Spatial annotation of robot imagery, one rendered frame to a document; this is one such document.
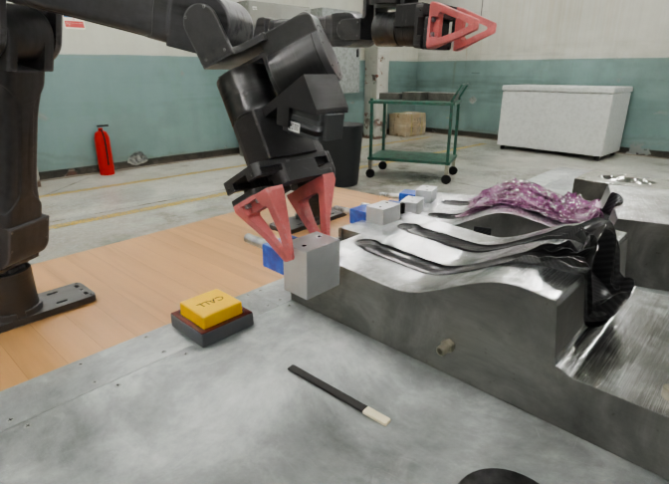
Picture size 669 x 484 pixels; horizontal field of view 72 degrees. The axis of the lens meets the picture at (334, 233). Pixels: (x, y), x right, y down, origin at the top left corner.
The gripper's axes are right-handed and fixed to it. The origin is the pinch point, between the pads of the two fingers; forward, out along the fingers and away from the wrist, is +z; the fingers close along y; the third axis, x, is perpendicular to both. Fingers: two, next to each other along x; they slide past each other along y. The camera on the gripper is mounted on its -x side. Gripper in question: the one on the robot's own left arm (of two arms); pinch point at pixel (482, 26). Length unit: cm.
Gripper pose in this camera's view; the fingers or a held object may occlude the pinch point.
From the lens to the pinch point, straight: 81.7
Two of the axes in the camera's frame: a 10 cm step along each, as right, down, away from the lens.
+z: 7.5, 2.4, -6.2
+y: 6.6, -2.4, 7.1
